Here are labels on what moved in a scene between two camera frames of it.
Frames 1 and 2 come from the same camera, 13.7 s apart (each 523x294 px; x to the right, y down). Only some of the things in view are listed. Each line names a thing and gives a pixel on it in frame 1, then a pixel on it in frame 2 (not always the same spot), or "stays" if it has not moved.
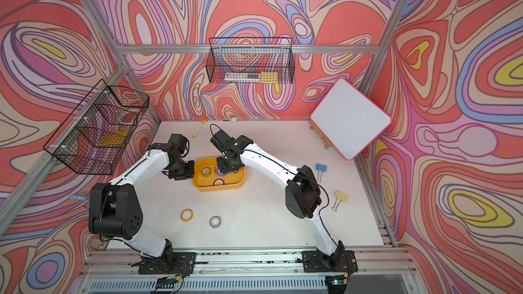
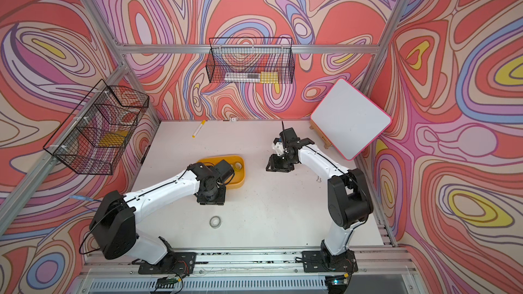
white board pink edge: (350, 120) stays
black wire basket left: (96, 132) stays
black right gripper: (223, 169) → (276, 167)
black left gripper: (190, 173) → (204, 201)
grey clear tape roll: (215, 222) stays
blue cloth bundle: (80, 197) stays
